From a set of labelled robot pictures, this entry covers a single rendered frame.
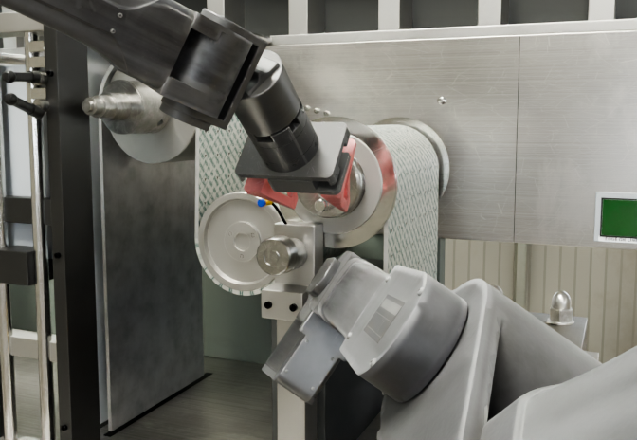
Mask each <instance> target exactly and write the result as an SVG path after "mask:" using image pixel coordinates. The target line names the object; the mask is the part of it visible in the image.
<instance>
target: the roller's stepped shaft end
mask: <svg viewBox="0 0 637 440"><path fill-rule="evenodd" d="M82 110H83V111H84V113H85V114H86V115H89V116H92V117H94V118H100V119H102V120H125V119H127V118H128V117H129V116H130V114H131V111H132V104H131V101H130V99H129V98H128V97H127V96H126V95H124V94H122V93H101V94H100V95H95V96H92V97H91V98H86V99H85V100H84V101H83V103H82Z"/></svg>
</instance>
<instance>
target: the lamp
mask: <svg viewBox="0 0 637 440"><path fill-rule="evenodd" d="M602 235H612V236H629V237H637V201H633V200H608V199H603V216H602Z"/></svg>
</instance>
